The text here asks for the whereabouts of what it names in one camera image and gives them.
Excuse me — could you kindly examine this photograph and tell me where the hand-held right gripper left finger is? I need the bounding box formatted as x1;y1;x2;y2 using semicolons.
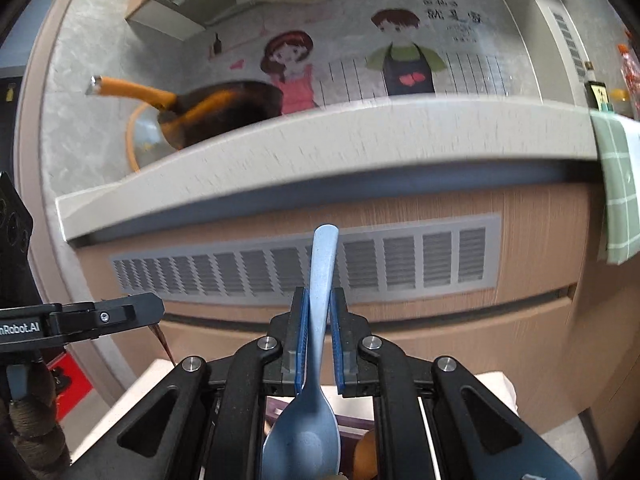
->
65;287;311;480

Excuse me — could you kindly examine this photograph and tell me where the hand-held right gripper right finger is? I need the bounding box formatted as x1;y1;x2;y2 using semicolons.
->
327;287;583;480

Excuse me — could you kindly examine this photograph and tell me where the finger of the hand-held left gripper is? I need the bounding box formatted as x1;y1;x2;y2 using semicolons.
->
50;293;166;343

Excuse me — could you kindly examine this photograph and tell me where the brown wooden chopstick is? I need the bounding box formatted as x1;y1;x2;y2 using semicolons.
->
149;324;177;366

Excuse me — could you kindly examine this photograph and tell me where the blue plastic spoon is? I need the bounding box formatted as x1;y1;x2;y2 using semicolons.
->
261;224;343;480

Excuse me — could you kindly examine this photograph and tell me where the red box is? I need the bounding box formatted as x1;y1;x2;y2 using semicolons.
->
51;352;94;422

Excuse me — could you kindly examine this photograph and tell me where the grey vent grille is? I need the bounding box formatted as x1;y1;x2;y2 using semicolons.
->
110;212;502;306

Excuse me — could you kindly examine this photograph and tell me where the wooden spoon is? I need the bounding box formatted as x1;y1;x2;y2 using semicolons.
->
351;430;379;480

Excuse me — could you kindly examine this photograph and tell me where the white cloth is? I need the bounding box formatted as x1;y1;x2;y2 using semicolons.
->
65;357;521;480

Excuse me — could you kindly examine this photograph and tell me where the glass lid orange rim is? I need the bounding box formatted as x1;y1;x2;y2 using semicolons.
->
125;102;175;174

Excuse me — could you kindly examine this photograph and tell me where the wooden kitchen cabinet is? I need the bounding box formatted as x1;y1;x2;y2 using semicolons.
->
55;95;640;461

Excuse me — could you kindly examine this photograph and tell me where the range hood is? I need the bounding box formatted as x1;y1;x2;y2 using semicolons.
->
121;0;371;41

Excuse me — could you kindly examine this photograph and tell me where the green checked cloth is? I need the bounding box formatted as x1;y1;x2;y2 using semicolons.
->
590;109;640;266

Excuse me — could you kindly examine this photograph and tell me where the dark sauce bottle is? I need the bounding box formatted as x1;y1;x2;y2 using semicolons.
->
584;60;617;112

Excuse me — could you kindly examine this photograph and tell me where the orange handled spatula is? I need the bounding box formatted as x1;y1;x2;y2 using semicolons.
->
170;94;238;133

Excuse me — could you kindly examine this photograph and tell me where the dark frying pan orange handle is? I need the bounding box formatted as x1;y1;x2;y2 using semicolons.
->
85;75;286;152

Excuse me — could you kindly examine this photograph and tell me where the cartoon wall sticker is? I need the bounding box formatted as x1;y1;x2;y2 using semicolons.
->
207;0;511;111

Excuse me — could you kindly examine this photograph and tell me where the beige wall box with vent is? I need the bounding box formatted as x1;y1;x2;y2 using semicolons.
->
500;0;596;106

